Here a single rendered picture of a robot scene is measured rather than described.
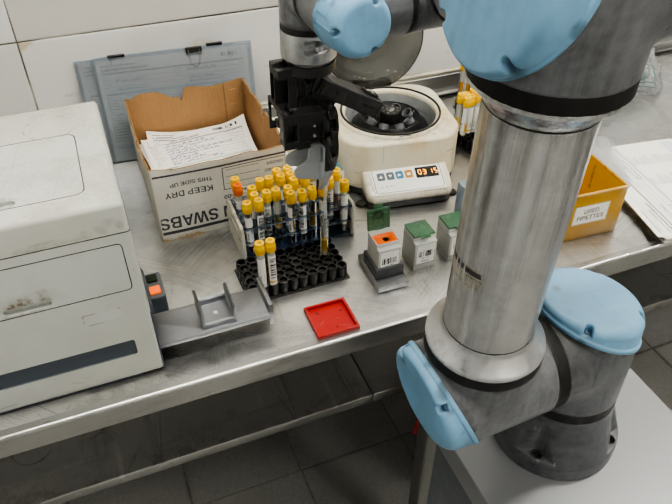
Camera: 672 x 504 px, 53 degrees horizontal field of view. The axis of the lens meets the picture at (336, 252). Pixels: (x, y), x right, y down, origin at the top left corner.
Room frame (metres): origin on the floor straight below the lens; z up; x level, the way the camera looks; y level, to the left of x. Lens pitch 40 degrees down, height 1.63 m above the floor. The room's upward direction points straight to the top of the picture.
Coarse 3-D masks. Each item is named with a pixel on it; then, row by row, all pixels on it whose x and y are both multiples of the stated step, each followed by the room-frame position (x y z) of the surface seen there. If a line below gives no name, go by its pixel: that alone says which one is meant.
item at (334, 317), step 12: (336, 300) 0.77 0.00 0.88; (312, 312) 0.75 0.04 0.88; (324, 312) 0.75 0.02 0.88; (336, 312) 0.75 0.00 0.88; (348, 312) 0.75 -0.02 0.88; (312, 324) 0.72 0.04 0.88; (324, 324) 0.73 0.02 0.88; (336, 324) 0.73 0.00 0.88; (348, 324) 0.73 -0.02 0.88; (324, 336) 0.70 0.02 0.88
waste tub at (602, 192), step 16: (592, 160) 1.06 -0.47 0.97; (592, 176) 1.05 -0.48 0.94; (608, 176) 1.01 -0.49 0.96; (592, 192) 0.94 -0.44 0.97; (608, 192) 0.95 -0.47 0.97; (624, 192) 0.96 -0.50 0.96; (576, 208) 0.93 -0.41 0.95; (592, 208) 0.94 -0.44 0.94; (608, 208) 0.96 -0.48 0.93; (576, 224) 0.94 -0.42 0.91; (592, 224) 0.95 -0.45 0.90; (608, 224) 0.96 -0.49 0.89
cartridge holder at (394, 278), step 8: (360, 256) 0.88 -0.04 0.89; (368, 256) 0.85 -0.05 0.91; (368, 264) 0.85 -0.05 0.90; (400, 264) 0.83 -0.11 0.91; (368, 272) 0.84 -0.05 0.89; (376, 272) 0.82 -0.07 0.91; (384, 272) 0.82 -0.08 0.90; (392, 272) 0.83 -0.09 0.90; (400, 272) 0.83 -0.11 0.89; (376, 280) 0.82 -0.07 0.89; (384, 280) 0.82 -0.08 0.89; (392, 280) 0.82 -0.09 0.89; (400, 280) 0.82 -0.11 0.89; (408, 280) 0.82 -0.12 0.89; (376, 288) 0.81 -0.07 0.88; (384, 288) 0.80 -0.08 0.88; (392, 288) 0.81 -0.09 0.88
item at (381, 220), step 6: (378, 204) 0.88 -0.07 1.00; (372, 210) 0.87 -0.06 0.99; (378, 210) 0.87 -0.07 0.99; (384, 210) 0.88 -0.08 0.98; (372, 216) 0.87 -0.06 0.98; (378, 216) 0.87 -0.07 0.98; (384, 216) 0.88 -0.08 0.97; (372, 222) 0.87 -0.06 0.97; (378, 222) 0.87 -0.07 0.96; (384, 222) 0.88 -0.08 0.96; (372, 228) 0.87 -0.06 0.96; (378, 228) 0.87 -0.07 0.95
